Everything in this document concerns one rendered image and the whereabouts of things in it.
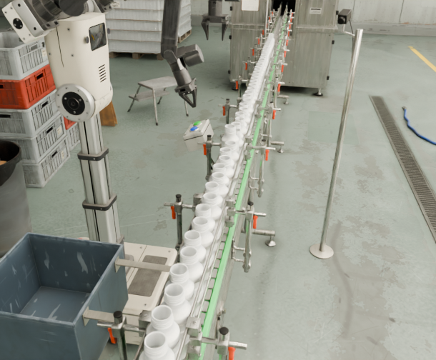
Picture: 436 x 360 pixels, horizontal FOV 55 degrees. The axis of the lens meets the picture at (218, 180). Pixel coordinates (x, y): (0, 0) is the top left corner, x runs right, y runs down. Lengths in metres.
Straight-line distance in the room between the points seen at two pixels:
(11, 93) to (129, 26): 4.62
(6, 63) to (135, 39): 4.65
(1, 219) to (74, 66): 1.38
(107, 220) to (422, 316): 1.74
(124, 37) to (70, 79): 6.17
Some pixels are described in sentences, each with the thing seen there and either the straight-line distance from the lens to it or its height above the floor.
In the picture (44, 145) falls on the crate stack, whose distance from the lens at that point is 3.70.
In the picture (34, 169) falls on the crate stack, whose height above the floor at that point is 0.17.
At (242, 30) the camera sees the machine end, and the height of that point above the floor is 0.81.
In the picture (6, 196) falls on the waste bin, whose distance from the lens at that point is 2.76.
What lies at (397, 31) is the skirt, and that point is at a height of 0.09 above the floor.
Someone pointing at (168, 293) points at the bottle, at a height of 1.15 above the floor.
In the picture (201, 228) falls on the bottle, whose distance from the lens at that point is 0.98.
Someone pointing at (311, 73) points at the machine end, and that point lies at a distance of 5.86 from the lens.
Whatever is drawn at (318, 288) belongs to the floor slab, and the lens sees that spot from 2.59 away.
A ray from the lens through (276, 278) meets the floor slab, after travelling 2.60.
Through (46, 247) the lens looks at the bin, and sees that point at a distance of 1.42.
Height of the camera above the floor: 1.72
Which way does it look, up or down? 29 degrees down
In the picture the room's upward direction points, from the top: 1 degrees clockwise
